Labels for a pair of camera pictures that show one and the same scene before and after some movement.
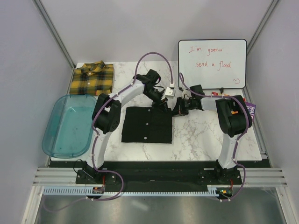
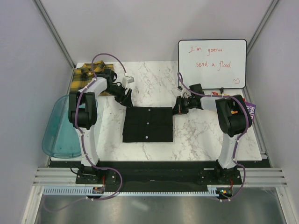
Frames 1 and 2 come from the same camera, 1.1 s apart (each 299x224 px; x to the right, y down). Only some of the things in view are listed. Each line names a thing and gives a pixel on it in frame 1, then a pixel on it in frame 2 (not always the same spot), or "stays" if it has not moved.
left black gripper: x=161 y=104 → x=125 y=100
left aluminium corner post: x=41 y=9 stays
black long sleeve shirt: x=146 y=124 stays
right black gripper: x=178 y=109 stays
